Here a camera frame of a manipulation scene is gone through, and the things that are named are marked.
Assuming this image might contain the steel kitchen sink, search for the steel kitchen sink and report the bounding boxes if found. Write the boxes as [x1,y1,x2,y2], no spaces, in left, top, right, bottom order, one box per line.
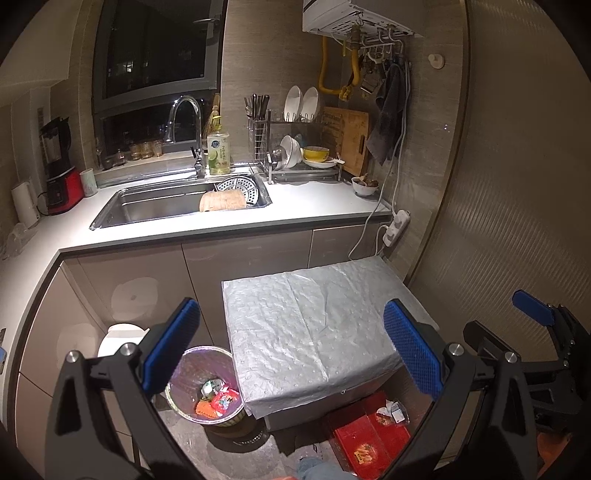
[89,172,274,230]

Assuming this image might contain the chrome kitchen faucet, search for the chrome kitchen faucet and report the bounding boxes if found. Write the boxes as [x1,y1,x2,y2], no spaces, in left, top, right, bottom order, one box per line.
[165,95,209,179]

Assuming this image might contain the white bowl with food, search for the white bowl with food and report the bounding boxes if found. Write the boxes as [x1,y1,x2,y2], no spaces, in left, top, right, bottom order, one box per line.
[351,174,380,198]

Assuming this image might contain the metal dish rack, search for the metal dish rack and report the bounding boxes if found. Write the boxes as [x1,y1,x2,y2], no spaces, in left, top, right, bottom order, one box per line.
[265,110,343,184]

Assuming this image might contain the clear plastic bag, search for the clear plastic bag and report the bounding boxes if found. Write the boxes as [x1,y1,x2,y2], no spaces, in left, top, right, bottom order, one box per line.
[0,222,38,260]

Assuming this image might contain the white round lid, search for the white round lid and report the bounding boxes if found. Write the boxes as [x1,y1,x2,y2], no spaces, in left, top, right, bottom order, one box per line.
[96,323,151,360]

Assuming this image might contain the white water heater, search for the white water heater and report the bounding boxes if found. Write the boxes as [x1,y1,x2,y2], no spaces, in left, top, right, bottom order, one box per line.
[302,0,424,38]

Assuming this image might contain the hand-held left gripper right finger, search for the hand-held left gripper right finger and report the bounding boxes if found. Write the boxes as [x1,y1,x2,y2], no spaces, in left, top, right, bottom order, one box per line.
[383,299,539,480]

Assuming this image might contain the wooden board in sink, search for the wooden board in sink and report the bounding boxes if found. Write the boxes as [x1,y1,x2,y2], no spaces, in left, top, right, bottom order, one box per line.
[198,189,246,213]

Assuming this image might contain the person's leg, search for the person's leg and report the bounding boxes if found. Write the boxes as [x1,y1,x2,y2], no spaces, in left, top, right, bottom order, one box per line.
[294,456,345,480]

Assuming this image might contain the green dish soap bottle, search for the green dish soap bottle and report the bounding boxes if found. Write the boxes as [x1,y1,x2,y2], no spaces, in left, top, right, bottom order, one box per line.
[206,126,232,176]

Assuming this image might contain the row of glass jars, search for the row of glass jars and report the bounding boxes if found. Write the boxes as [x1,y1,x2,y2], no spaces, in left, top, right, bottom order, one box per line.
[95,137,166,171]

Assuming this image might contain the red black blender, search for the red black blender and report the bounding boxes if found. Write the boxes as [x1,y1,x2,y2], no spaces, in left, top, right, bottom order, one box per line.
[38,116,85,217]

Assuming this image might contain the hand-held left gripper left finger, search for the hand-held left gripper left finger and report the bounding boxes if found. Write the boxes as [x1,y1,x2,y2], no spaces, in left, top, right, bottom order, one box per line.
[45,298,204,480]

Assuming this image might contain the red packet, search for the red packet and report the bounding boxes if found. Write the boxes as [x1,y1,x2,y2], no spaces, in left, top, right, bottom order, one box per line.
[210,387,242,412]

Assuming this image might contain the metal cutlery holder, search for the metal cutlery holder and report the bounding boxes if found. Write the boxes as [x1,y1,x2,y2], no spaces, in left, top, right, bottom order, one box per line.
[244,93,272,160]

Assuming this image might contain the white paper towel roll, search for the white paper towel roll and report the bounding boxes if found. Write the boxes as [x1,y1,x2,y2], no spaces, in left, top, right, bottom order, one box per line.
[11,180,41,230]

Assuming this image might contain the trash bin with clear bag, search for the trash bin with clear bag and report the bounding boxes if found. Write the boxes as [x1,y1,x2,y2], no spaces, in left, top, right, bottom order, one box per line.
[165,345,247,429]

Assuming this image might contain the white power cable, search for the white power cable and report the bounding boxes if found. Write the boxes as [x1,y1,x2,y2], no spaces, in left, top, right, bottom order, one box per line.
[347,60,413,261]

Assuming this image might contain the yellow gas hose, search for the yellow gas hose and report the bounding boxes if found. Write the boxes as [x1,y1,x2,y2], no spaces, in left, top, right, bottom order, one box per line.
[318,34,365,101]

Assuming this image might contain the red box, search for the red box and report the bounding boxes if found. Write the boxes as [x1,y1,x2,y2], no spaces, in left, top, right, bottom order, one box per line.
[322,391,413,480]

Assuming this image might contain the grey hanging towel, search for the grey hanging towel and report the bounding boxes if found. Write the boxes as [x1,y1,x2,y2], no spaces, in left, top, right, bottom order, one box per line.
[366,64,407,165]

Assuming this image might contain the white plate with spoon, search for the white plate with spoon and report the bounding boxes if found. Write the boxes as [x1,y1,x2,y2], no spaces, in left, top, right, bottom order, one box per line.
[302,156,346,169]

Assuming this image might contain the person's right forearm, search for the person's right forearm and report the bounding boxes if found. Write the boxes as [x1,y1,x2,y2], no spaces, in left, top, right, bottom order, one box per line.
[538,431,573,480]

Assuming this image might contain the metal steamer tray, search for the metal steamer tray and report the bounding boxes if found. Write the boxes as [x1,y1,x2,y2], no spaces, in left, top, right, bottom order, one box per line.
[213,175,259,207]

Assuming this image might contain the wooden cutting board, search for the wooden cutting board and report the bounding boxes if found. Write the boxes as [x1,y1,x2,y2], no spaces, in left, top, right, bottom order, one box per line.
[321,106,373,177]

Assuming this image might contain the stacked white bowls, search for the stacked white bowls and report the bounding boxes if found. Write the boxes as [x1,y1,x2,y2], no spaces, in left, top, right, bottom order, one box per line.
[276,135,305,170]

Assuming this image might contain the wall hook rail with utensils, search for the wall hook rail with utensils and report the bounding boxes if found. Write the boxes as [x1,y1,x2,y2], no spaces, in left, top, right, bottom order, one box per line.
[358,39,411,93]

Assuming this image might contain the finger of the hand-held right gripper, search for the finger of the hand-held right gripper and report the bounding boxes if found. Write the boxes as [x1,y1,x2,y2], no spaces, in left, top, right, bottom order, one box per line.
[463,320,566,372]
[512,289,591,366]

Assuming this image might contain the dark window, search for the dark window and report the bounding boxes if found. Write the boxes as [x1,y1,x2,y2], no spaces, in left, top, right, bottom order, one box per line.
[92,0,227,158]

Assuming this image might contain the white upright plate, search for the white upright plate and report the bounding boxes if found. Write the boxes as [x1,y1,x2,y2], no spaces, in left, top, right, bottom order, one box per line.
[300,86,321,121]
[283,85,304,123]

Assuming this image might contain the white power strip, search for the white power strip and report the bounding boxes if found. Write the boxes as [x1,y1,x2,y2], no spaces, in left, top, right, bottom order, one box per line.
[383,209,411,246]

